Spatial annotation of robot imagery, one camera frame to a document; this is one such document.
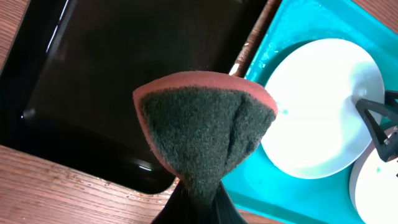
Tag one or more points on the light blue plate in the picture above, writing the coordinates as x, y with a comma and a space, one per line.
318, 130

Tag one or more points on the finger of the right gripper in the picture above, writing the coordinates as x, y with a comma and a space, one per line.
384, 136

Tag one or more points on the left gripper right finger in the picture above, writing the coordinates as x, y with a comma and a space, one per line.
223, 210

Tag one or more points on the black plastic tray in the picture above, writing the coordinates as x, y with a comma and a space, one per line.
67, 83

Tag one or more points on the red green scrub sponge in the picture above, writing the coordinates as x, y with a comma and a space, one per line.
201, 125

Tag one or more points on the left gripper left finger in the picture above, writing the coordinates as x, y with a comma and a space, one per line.
178, 209

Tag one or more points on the teal plastic tray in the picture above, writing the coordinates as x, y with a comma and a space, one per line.
257, 185

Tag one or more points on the white plate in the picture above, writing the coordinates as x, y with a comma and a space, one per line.
373, 187

